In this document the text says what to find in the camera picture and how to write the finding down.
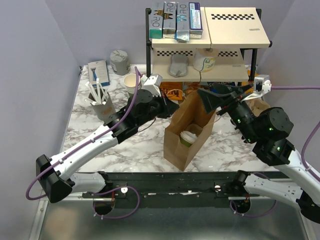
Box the orange kettle chips bag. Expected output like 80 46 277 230
159 82 184 101

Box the blue doritos bag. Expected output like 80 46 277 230
207 81 238 88

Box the blue razor package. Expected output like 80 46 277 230
88 60 110 88

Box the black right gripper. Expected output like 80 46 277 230
196 82 259 143

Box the stack of pulp cup carriers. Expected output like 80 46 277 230
248 98 270 117

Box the brown paper bag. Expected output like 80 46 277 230
163 91 216 171

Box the yellow snack bag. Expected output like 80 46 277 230
247 70 259 82

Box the green paper coffee cup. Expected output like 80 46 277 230
179 130 198 148

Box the grey wrapped paper roll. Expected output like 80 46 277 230
109 50 131 76

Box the grey scrubber sponge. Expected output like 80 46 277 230
168 54 189 78

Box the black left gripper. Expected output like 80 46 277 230
136 90 179 128

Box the purple white toothpaste box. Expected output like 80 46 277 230
188 2 203 39

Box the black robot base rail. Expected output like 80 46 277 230
79 171 249 208

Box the brown snack bag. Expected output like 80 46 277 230
183 82 203 96

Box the teal toothpaste box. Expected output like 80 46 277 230
148 1 164 39

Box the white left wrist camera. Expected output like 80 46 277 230
140 74 163 97

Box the grey stirrer holder cup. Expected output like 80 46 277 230
84 78 116 123

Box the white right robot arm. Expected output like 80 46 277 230
197 84 320 223

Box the brown pulp cup carrier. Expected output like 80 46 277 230
185 123 203 137

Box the toilet paper roll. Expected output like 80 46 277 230
193 48 219 73

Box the blue silver toothpaste box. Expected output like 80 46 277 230
175 2 190 43

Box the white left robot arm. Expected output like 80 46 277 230
36 89 179 203

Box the stack of green paper cups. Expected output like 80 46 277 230
123 73 137 97

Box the black and cream shelf rack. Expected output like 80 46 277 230
145 7 272 83

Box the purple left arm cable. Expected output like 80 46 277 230
25 66 141 220

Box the aluminium frame rail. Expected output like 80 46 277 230
29 198 92 240

